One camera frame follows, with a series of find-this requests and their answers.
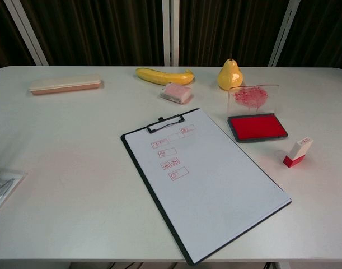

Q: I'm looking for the red and white stamp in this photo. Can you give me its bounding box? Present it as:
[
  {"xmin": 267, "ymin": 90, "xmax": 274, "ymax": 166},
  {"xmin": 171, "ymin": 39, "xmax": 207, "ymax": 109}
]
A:
[{"xmin": 282, "ymin": 136, "xmax": 312, "ymax": 168}]

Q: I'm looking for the pink wrapped eraser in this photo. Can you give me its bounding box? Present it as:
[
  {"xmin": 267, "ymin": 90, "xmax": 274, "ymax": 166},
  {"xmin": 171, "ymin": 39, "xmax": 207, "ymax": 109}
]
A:
[{"xmin": 158, "ymin": 82, "xmax": 194, "ymax": 105}]

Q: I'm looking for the yellow banana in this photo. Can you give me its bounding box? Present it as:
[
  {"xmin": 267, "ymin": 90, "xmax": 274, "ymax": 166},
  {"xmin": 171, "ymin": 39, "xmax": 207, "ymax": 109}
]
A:
[{"xmin": 135, "ymin": 67, "xmax": 196, "ymax": 86}]

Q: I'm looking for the white stamped paper sheet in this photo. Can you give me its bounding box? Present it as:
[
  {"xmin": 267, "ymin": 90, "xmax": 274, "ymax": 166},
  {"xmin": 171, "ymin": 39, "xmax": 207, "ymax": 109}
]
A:
[{"xmin": 123, "ymin": 108, "xmax": 291, "ymax": 264}]

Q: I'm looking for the yellow pear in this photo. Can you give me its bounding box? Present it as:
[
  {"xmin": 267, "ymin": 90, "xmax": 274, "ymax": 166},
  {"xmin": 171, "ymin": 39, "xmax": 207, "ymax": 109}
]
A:
[{"xmin": 217, "ymin": 53, "xmax": 244, "ymax": 91}]

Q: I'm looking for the red ink pad, clear lid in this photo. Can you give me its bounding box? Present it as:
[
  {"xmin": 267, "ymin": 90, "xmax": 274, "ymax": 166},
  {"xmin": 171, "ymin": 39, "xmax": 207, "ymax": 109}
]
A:
[{"xmin": 226, "ymin": 83, "xmax": 289, "ymax": 144}]

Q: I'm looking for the pink cream pencil case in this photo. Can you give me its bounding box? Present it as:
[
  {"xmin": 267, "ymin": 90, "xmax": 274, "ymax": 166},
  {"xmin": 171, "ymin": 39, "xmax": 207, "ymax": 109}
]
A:
[{"xmin": 28, "ymin": 73, "xmax": 105, "ymax": 96}]

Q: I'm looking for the dark curtain panel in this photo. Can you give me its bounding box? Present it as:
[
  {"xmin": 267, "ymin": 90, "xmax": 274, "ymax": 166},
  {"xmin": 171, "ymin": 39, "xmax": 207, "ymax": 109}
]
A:
[
  {"xmin": 0, "ymin": 0, "xmax": 34, "ymax": 72},
  {"xmin": 21, "ymin": 0, "xmax": 165, "ymax": 67},
  {"xmin": 178, "ymin": 0, "xmax": 289, "ymax": 67},
  {"xmin": 278, "ymin": 0, "xmax": 342, "ymax": 75}
]

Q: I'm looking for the black clipboard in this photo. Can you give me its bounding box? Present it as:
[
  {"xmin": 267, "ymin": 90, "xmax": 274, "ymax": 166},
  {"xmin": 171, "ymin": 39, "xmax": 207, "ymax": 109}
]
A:
[{"xmin": 120, "ymin": 108, "xmax": 293, "ymax": 266}]

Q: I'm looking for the clear bag of metal pins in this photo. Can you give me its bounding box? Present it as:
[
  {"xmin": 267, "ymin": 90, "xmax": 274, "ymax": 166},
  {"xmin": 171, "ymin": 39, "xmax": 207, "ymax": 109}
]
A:
[{"xmin": 0, "ymin": 167, "xmax": 29, "ymax": 212}]

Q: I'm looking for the white frame post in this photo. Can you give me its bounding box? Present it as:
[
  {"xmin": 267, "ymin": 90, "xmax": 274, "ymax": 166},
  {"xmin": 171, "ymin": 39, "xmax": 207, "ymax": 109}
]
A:
[
  {"xmin": 267, "ymin": 0, "xmax": 302, "ymax": 68},
  {"xmin": 4, "ymin": 0, "xmax": 50, "ymax": 67},
  {"xmin": 162, "ymin": 0, "xmax": 180, "ymax": 67}
]

